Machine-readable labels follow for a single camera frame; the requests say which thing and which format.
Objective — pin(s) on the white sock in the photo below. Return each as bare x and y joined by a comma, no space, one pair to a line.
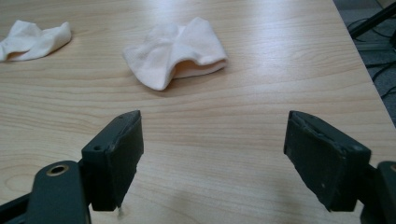
31,40
174,59

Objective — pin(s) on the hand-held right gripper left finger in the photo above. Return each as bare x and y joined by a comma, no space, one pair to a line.
113,165

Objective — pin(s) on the black metal stand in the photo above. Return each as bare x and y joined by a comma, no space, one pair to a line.
372,21

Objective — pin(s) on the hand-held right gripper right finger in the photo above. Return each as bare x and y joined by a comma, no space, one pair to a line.
323,161

